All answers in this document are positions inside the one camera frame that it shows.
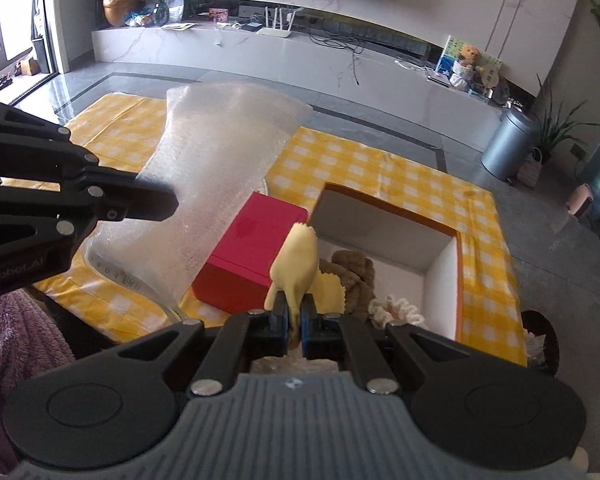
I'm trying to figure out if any yellow checked tablecloth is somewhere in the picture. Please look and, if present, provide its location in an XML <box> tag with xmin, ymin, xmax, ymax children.
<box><xmin>32</xmin><ymin>92</ymin><xmax>529</xmax><ymax>367</ymax></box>

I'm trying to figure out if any black waste basket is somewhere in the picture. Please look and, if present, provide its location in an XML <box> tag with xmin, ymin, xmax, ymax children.
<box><xmin>519</xmin><ymin>309</ymin><xmax>561</xmax><ymax>377</ymax></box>

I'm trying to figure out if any silver trash can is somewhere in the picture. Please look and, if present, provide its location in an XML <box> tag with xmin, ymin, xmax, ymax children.
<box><xmin>480</xmin><ymin>108</ymin><xmax>539</xmax><ymax>184</ymax></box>

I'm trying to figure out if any black cable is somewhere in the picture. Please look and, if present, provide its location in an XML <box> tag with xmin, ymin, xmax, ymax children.
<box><xmin>309</xmin><ymin>29</ymin><xmax>382</xmax><ymax>87</ymax></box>

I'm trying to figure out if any blue snack packet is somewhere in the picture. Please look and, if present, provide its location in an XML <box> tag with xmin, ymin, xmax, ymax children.
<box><xmin>124</xmin><ymin>9</ymin><xmax>157</xmax><ymax>27</ymax></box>

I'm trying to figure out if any orange cardboard box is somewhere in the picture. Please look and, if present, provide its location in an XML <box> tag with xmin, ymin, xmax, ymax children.
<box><xmin>307</xmin><ymin>182</ymin><xmax>464</xmax><ymax>345</ymax></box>

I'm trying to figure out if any green picture board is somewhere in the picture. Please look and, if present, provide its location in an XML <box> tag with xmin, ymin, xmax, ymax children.
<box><xmin>435</xmin><ymin>35</ymin><xmax>504</xmax><ymax>92</ymax></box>

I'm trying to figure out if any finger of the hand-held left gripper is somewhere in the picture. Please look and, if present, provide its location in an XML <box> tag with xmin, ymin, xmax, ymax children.
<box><xmin>0</xmin><ymin>96</ymin><xmax>181</xmax><ymax>202</ymax></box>
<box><xmin>0</xmin><ymin>195</ymin><xmax>180</xmax><ymax>262</ymax></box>

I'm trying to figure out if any red square box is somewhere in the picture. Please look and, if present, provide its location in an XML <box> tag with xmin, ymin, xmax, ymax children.
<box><xmin>191</xmin><ymin>191</ymin><xmax>309</xmax><ymax>314</ymax></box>

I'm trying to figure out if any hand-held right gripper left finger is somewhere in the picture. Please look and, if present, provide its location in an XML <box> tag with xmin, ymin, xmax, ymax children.
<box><xmin>112</xmin><ymin>292</ymin><xmax>289</xmax><ymax>397</ymax></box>

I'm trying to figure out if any pink woven basket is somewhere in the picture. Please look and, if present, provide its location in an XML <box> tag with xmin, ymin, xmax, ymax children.
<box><xmin>517</xmin><ymin>148</ymin><xmax>544</xmax><ymax>189</ymax></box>

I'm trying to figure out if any golden acorn jar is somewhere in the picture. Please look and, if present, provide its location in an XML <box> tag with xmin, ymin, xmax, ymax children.
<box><xmin>102</xmin><ymin>0</ymin><xmax>140</xmax><ymax>28</ymax></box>

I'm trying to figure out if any white marble television console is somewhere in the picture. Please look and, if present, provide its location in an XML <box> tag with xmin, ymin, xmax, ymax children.
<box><xmin>90</xmin><ymin>22</ymin><xmax>504</xmax><ymax>152</ymax></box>

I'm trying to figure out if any long leaf potted plant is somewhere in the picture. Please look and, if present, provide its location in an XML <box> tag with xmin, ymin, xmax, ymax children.
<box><xmin>532</xmin><ymin>74</ymin><xmax>600</xmax><ymax>162</ymax></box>

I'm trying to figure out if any pink small heater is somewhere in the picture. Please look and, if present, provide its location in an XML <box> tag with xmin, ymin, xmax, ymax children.
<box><xmin>565</xmin><ymin>183</ymin><xmax>595</xmax><ymax>219</ymax></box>

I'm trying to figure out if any white router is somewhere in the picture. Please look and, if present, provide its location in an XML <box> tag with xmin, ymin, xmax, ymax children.
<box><xmin>256</xmin><ymin>5</ymin><xmax>301</xmax><ymax>39</ymax></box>

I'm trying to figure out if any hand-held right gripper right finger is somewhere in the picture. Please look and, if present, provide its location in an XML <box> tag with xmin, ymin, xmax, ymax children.
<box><xmin>300</xmin><ymin>293</ymin><xmax>477</xmax><ymax>396</ymax></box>

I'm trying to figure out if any brown teddy bear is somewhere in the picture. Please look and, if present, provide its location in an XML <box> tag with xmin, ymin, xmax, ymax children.
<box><xmin>451</xmin><ymin>44</ymin><xmax>483</xmax><ymax>92</ymax></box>

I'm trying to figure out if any brown thick rope toy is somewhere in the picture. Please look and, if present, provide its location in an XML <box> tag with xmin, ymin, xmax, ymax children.
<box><xmin>320</xmin><ymin>248</ymin><xmax>377</xmax><ymax>324</ymax></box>

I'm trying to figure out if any bubble wrap sheet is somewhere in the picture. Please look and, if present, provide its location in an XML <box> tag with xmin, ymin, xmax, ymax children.
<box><xmin>84</xmin><ymin>81</ymin><xmax>314</xmax><ymax>312</ymax></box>

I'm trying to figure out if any purple fluffy fabric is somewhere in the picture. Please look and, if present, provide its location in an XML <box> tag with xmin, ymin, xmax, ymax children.
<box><xmin>0</xmin><ymin>289</ymin><xmax>77</xmax><ymax>476</ymax></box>

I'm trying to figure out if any pink white crocheted item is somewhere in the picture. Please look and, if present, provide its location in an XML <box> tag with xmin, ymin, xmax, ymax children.
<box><xmin>368</xmin><ymin>294</ymin><xmax>426</xmax><ymax>331</ymax></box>

